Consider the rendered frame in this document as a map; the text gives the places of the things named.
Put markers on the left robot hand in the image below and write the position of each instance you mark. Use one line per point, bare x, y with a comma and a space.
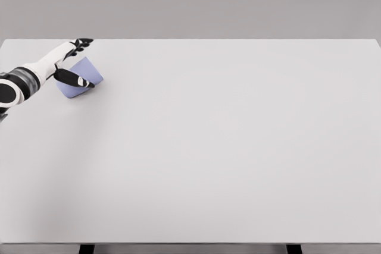
58, 54

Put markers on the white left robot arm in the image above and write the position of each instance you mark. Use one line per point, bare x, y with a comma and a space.
18, 84

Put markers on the light blue cup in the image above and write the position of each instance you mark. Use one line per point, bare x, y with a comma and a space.
86, 71

